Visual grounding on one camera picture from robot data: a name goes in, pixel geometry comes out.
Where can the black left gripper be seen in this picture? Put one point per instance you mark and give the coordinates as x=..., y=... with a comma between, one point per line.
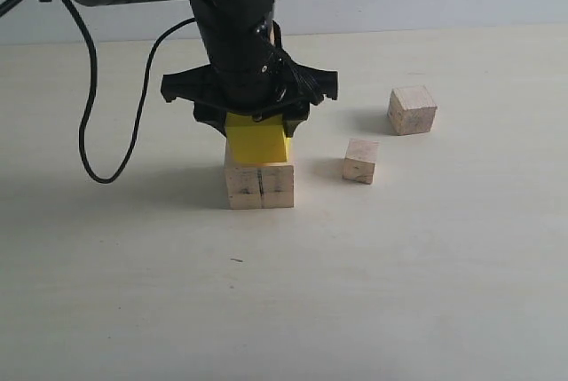
x=249, y=72

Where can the yellow cube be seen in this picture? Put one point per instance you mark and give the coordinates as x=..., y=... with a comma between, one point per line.
x=253, y=142

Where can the large wooden cube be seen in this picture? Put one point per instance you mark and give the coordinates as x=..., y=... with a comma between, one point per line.
x=258, y=186

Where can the small wooden cube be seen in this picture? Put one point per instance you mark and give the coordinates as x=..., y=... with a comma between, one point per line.
x=360, y=161

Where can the medium wooden cube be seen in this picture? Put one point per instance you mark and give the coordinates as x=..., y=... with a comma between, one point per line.
x=411, y=110

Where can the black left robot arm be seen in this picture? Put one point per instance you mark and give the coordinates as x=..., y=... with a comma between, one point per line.
x=248, y=73

